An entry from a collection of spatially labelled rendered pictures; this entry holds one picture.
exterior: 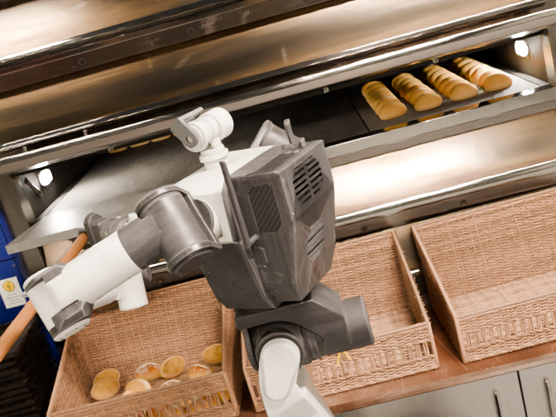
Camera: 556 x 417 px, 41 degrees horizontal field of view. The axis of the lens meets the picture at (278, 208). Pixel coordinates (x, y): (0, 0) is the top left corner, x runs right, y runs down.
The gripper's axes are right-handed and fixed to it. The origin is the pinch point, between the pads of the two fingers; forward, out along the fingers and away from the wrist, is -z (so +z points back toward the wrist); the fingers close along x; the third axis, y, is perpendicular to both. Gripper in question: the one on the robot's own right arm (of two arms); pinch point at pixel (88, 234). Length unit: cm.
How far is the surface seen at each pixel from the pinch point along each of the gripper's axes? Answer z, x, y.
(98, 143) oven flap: -7.9, -21.3, 20.7
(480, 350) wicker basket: 90, 59, 47
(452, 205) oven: 68, 33, 93
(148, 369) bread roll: -15, 56, 14
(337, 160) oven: 40, 7, 73
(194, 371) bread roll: 5, 56, 16
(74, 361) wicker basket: -32, 46, 0
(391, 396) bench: 70, 63, 27
